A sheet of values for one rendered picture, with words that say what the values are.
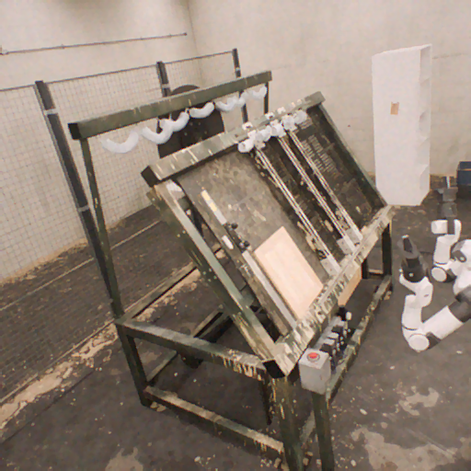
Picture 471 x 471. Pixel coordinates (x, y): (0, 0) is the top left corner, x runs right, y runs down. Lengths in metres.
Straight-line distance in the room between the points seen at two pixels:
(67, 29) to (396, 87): 4.88
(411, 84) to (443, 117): 1.58
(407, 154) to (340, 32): 2.58
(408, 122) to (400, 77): 0.58
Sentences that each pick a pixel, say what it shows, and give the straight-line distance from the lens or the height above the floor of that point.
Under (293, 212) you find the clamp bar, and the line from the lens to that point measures 2.81.
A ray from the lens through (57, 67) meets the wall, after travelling 7.21.
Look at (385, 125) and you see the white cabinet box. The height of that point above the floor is 1.15.
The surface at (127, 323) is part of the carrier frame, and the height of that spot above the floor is 0.79.
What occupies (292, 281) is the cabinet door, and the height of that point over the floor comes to 1.05.
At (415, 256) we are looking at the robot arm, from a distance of 1.72.
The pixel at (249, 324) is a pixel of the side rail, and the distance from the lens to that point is 2.22.
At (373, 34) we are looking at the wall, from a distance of 7.50.
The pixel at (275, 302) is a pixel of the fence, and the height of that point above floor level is 1.07.
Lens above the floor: 2.40
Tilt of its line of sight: 22 degrees down
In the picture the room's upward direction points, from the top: 10 degrees counter-clockwise
